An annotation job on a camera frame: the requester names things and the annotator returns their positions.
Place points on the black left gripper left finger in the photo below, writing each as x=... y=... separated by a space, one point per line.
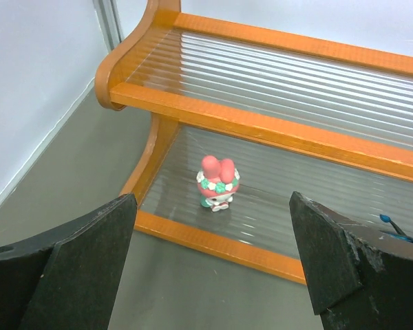
x=67 y=277

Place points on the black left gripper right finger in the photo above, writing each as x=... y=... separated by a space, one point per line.
x=357 y=276

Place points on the orange wooden shelf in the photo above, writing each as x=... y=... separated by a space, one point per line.
x=329 y=120

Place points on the black yellow toy figure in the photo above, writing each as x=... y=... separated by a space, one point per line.
x=398 y=232

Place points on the pink bunny toy figure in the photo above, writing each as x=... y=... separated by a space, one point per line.
x=217 y=181

